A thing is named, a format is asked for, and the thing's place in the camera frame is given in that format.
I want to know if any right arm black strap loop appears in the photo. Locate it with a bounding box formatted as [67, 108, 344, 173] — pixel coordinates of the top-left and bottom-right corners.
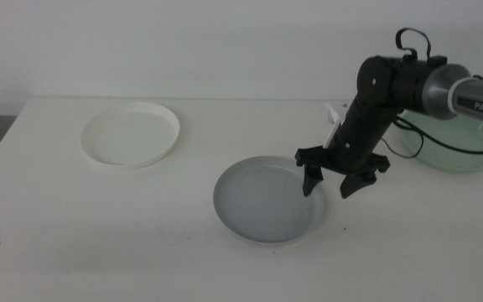
[395, 27, 433, 60]

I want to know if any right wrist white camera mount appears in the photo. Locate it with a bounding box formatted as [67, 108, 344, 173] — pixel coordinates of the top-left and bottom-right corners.
[322, 102, 345, 150]

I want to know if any pale green shallow bowl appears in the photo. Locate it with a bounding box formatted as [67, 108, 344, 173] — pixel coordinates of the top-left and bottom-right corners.
[398, 109, 483, 174]

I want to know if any grey shallow bowl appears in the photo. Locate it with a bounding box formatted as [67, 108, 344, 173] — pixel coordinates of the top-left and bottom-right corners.
[212, 155, 327, 245]

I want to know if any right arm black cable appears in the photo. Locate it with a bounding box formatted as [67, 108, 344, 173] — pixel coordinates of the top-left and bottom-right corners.
[381, 116, 483, 160]

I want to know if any white shallow bowl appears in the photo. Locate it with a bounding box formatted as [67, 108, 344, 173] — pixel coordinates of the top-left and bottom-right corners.
[80, 102, 181, 170]

